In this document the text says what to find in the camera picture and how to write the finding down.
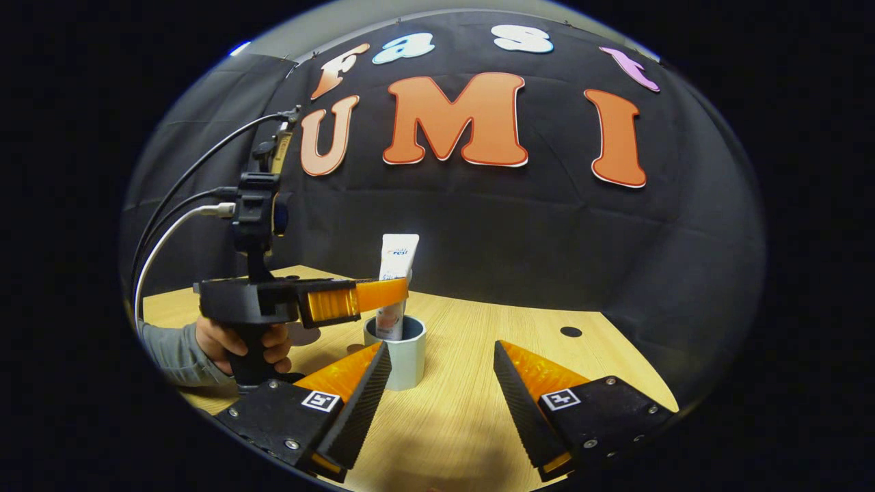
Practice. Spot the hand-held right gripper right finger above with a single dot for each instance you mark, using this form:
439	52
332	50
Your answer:
523	417

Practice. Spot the white toothpaste tube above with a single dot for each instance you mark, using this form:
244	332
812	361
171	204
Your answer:
398	273

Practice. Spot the ceiling light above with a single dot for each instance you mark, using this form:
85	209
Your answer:
239	48

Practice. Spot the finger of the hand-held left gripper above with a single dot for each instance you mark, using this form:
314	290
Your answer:
383	294
331	304

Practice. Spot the dark round coaster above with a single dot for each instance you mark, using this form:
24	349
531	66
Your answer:
304	335

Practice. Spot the light blue cup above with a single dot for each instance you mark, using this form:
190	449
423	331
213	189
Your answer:
403	362

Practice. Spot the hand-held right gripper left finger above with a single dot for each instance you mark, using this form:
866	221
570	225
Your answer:
362	410

